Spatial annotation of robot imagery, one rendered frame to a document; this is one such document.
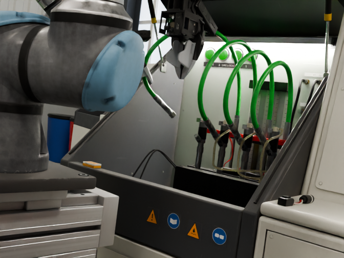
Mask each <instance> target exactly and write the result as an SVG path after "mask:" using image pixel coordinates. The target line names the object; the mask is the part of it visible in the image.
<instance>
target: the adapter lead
mask: <svg viewBox="0 0 344 258"><path fill-rule="evenodd" d="M313 201H314V197H313V196H312V195H303V196H301V197H300V198H299V202H298V203H294V199H293V198H291V197H290V196H282V197H279V198H278V202H277V204H278V205H281V206H285V207H286V206H293V204H295V205H300V204H302V203H312V202H313Z"/></svg>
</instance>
